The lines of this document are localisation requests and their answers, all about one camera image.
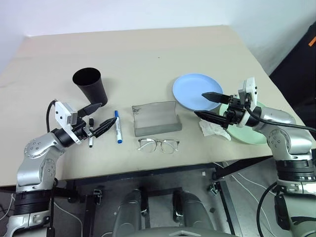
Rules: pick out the metal frame latch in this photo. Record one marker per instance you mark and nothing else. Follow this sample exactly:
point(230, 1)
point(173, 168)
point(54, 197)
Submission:
point(213, 189)
point(97, 195)

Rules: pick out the grey glasses case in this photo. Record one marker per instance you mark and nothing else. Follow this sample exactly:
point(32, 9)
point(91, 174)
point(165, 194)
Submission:
point(155, 116)

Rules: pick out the black bag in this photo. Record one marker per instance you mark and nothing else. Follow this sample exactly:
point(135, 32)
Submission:
point(301, 61)

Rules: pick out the clear frame eyeglasses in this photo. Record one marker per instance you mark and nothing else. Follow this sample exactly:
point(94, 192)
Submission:
point(170, 146)

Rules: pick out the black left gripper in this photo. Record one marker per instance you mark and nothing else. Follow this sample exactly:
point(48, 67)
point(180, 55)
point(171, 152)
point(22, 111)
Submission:
point(80, 132)

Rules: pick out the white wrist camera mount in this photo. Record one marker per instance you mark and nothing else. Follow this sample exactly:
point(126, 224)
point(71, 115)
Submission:
point(61, 114)
point(250, 86)

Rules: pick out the black plastic cup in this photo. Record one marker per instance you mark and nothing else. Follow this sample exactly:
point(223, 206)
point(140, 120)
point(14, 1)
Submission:
point(95, 91)

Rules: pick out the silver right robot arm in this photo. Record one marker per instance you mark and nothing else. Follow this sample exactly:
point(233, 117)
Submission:
point(291, 143)

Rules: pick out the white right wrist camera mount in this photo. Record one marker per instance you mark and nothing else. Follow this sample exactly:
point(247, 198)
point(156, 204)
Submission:
point(250, 86)

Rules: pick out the grey robot torso edge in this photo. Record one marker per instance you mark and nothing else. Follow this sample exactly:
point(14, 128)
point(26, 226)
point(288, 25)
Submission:
point(182, 232)

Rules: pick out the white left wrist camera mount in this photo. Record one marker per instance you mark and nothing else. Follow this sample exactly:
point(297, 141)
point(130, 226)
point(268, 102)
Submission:
point(61, 114)

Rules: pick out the grey rounded leg cover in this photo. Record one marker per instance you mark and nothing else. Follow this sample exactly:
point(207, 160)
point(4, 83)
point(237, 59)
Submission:
point(195, 209)
point(130, 209)

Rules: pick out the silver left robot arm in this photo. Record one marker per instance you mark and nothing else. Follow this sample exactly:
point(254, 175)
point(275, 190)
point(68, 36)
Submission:
point(32, 153)

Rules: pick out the black metal table frame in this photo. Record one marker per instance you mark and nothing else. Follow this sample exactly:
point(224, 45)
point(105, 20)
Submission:
point(123, 176)

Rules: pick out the blue whiteboard marker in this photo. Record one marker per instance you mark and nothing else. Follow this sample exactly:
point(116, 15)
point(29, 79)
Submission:
point(118, 126)

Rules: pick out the light blue plate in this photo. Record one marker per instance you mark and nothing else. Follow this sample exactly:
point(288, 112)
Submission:
point(192, 89)

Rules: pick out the white tissue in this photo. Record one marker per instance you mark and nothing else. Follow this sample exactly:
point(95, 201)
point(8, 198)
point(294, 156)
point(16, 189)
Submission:
point(212, 129)

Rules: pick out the light green plate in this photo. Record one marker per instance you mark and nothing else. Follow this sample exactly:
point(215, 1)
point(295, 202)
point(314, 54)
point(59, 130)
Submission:
point(249, 137)

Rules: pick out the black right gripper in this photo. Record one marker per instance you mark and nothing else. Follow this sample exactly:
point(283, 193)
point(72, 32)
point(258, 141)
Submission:
point(235, 111)

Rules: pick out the white pen with black cap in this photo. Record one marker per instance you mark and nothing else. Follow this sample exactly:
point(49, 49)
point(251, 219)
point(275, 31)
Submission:
point(91, 142)

